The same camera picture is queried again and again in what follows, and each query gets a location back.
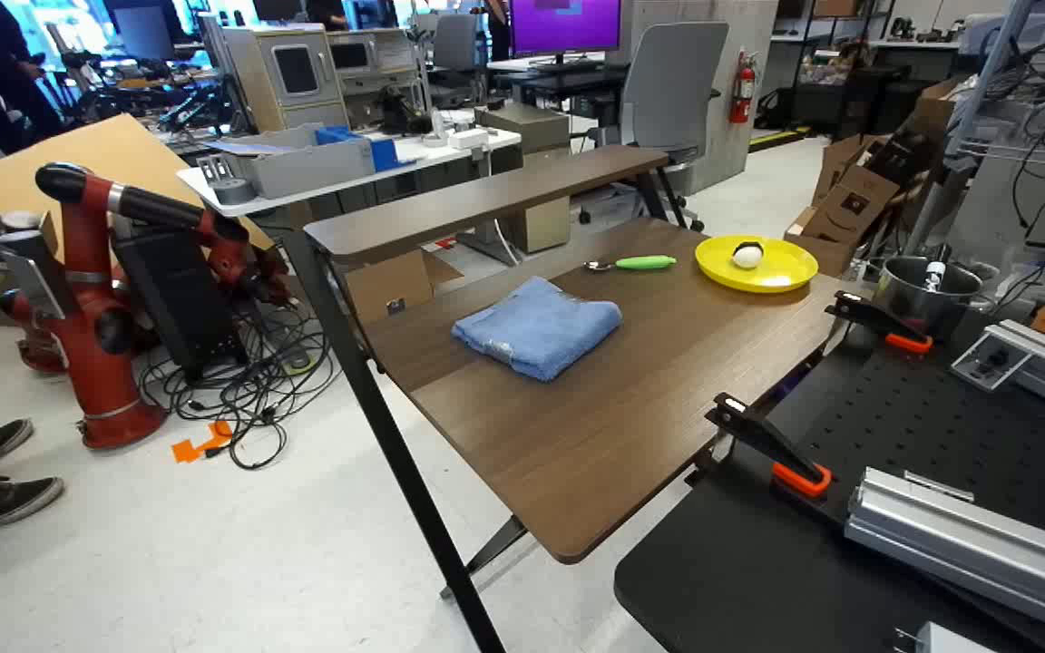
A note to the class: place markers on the red robot arm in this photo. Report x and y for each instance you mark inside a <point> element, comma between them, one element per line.
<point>137,269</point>

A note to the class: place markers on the folded blue cloth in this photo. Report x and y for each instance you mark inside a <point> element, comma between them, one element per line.
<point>539,328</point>

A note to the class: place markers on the white and black sushi toy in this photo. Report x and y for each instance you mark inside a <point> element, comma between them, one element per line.
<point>750,255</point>

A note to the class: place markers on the yellow plate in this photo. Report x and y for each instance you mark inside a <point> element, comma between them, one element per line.
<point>786,267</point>

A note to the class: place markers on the grey office chair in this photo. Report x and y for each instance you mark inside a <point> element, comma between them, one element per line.
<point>666,97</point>

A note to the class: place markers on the purple monitor screen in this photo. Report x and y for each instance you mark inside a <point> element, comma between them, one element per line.
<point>558,28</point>

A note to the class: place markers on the black perforated breadboard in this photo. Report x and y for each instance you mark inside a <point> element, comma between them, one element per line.
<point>750,566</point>

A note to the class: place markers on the red fire extinguisher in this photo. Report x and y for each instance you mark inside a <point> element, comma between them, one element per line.
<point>743,89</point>

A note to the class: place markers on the cardboard box on floor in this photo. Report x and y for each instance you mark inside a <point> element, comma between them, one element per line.
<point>848,202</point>

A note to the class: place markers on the small steel pot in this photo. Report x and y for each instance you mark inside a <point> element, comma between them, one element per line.
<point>903,289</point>

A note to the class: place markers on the orange handled clamp near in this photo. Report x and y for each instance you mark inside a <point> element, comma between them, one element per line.
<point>790,461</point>

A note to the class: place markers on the orange handled clamp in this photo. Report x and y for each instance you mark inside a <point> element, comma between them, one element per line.
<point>885,325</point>
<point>790,461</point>

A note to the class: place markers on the orange handled clamp far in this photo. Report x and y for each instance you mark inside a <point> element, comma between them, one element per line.
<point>885,325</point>

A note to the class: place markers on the aluminium extrusion rail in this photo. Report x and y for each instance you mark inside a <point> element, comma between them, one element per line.
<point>954,537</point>

